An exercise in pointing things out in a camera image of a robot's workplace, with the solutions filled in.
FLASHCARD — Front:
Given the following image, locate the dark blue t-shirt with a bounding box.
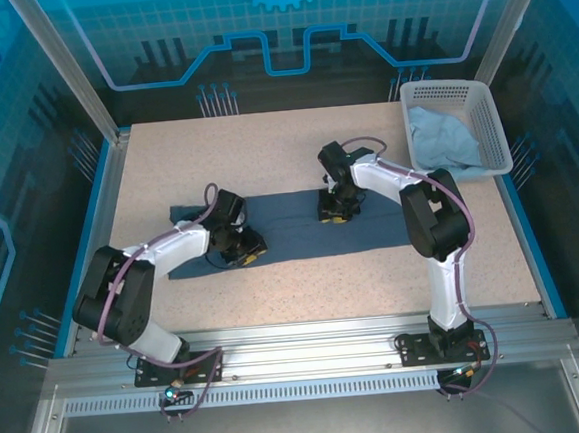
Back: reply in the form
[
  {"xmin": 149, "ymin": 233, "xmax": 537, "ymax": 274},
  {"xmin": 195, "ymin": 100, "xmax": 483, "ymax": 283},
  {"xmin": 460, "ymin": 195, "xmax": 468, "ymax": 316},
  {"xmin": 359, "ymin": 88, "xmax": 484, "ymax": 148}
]
[{"xmin": 161, "ymin": 180, "xmax": 414, "ymax": 282}]

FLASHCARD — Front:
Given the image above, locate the white perforated plastic basket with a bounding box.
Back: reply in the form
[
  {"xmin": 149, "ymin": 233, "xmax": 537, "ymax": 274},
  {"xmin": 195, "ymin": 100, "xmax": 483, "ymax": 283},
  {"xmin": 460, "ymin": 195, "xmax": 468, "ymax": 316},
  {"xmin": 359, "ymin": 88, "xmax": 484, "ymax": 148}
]
[{"xmin": 398, "ymin": 73, "xmax": 515, "ymax": 188}]

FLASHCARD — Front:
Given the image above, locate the light blue t-shirt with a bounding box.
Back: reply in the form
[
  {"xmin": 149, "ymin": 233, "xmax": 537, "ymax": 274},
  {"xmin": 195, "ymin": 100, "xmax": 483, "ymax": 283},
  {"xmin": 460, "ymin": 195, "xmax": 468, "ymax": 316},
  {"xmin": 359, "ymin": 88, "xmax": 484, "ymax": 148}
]
[{"xmin": 407, "ymin": 101, "xmax": 486, "ymax": 188}]

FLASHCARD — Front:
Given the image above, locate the aluminium mounting rail beam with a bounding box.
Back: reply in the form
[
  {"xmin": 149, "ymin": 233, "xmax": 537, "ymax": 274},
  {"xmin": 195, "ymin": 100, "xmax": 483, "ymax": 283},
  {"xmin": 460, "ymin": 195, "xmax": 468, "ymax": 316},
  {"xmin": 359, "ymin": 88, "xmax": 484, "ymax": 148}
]
[{"xmin": 43, "ymin": 298, "xmax": 579, "ymax": 397}]

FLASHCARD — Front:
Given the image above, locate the aluminium frame post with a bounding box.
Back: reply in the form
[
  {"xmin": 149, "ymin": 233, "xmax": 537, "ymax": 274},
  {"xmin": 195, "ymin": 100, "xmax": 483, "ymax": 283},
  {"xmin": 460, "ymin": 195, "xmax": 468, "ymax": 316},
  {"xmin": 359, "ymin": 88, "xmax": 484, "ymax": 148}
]
[
  {"xmin": 9, "ymin": 0, "xmax": 132, "ymax": 153},
  {"xmin": 467, "ymin": 0, "xmax": 564, "ymax": 88}
]

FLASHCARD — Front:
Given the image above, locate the aluminium table side rail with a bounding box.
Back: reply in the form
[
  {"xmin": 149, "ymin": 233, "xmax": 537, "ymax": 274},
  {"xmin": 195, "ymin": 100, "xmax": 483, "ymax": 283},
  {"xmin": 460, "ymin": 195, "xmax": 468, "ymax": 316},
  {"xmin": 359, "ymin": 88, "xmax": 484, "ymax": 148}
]
[{"xmin": 45, "ymin": 131, "xmax": 149, "ymax": 359}]

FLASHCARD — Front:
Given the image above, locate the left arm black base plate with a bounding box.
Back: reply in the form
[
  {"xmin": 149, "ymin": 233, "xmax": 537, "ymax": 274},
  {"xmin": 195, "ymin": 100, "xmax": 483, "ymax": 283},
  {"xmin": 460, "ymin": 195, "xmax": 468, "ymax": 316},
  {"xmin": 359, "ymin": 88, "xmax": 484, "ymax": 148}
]
[{"xmin": 132, "ymin": 349, "xmax": 226, "ymax": 389}]

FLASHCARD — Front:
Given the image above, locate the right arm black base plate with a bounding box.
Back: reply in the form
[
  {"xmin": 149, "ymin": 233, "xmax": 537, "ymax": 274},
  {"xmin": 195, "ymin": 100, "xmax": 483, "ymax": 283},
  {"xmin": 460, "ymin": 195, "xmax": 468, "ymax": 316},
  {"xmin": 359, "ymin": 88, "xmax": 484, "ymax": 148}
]
[{"xmin": 393, "ymin": 327, "xmax": 492, "ymax": 369}]

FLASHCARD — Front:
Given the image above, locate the slotted grey cable duct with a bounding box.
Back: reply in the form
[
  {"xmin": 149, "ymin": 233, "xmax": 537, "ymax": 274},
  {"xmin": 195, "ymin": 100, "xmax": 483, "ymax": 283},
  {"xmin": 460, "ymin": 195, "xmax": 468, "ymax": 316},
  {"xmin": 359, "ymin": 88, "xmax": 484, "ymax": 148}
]
[{"xmin": 62, "ymin": 370, "xmax": 443, "ymax": 420}]

